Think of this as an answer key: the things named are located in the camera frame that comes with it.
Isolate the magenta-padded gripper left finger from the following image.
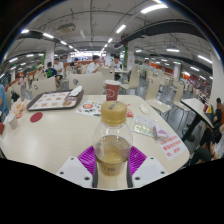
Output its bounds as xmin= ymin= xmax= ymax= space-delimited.
xmin=55 ymin=145 xmax=99 ymax=189

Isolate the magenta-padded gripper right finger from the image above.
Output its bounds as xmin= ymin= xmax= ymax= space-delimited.
xmin=126 ymin=145 xmax=169 ymax=189

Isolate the clear tea bottle tan cap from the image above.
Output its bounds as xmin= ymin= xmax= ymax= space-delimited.
xmin=92 ymin=100 xmax=134 ymax=177

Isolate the white red-lettered sign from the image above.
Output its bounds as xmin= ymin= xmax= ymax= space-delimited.
xmin=159 ymin=134 xmax=188 ymax=161

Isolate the clear plastic packet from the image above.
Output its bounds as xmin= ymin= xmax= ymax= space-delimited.
xmin=130 ymin=114 xmax=169 ymax=141

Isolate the colourful printed leaflet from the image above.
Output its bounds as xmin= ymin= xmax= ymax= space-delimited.
xmin=75 ymin=100 xmax=103 ymax=118

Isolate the flat round red coaster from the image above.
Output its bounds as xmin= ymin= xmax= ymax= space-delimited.
xmin=29 ymin=111 xmax=44 ymax=123

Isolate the dark brown food tray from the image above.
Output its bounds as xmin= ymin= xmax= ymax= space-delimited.
xmin=26 ymin=89 xmax=85 ymax=112

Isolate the printed paper tray liner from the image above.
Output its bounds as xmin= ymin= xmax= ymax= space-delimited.
xmin=30 ymin=91 xmax=73 ymax=109

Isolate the beige chairs group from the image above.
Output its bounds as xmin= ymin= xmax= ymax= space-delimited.
xmin=6 ymin=63 xmax=201 ymax=118

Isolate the beige side table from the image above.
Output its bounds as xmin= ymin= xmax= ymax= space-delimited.
xmin=179 ymin=97 xmax=215 ymax=143

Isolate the white crumpled napkin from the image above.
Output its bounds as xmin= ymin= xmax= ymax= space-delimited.
xmin=69 ymin=85 xmax=83 ymax=97

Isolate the beige wooden chair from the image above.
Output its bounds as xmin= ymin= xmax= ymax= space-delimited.
xmin=30 ymin=77 xmax=58 ymax=99
xmin=68 ymin=73 xmax=105 ymax=96

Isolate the red paper cup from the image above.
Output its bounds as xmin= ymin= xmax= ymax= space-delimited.
xmin=104 ymin=79 xmax=122 ymax=102

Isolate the black backpack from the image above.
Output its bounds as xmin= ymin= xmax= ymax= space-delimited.
xmin=10 ymin=91 xmax=20 ymax=103

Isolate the ceiling air conditioner unit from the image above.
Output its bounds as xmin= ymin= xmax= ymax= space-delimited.
xmin=57 ymin=22 xmax=77 ymax=34

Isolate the ceiling lights group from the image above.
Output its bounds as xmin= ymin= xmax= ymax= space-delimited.
xmin=0 ymin=2 xmax=214 ymax=79

